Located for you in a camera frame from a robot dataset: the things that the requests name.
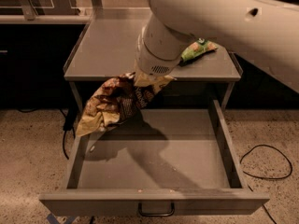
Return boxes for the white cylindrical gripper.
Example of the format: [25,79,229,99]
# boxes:
[134,35,180,94]

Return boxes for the brown chip bag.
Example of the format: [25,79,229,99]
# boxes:
[76,72,159,136]

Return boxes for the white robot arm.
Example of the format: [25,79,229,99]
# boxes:
[135,0,299,92]

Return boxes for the grey metal cabinet counter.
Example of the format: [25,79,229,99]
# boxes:
[64,7,242,108]

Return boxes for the green chip bag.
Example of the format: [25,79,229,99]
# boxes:
[181,38,218,63]

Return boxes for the grey open drawer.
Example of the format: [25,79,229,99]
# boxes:
[39,100,269,216]

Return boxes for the black floor cable left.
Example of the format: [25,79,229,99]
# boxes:
[16,107,78,161]

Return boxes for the black floor cable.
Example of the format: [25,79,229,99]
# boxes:
[239,144,293,224]
[16,107,78,161]

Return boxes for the black floor cable right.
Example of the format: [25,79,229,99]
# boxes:
[239,144,293,224]

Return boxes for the black drawer handle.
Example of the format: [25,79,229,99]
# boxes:
[137,203,175,217]

